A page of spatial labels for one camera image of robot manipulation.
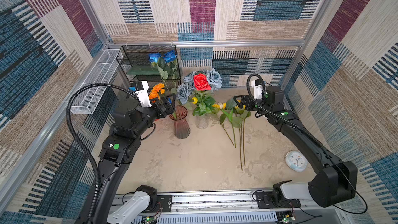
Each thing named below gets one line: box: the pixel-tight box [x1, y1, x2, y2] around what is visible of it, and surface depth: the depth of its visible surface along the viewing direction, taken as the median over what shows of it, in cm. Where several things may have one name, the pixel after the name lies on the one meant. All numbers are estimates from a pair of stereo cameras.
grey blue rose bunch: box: [176, 67, 223, 106], surface depth 76 cm
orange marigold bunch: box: [149, 82, 166, 104], surface depth 75 cm
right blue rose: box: [162, 49, 178, 64], surface depth 74 cm
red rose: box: [193, 73, 212, 92], surface depth 69 cm
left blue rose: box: [148, 52, 161, 64], surface depth 75 cm
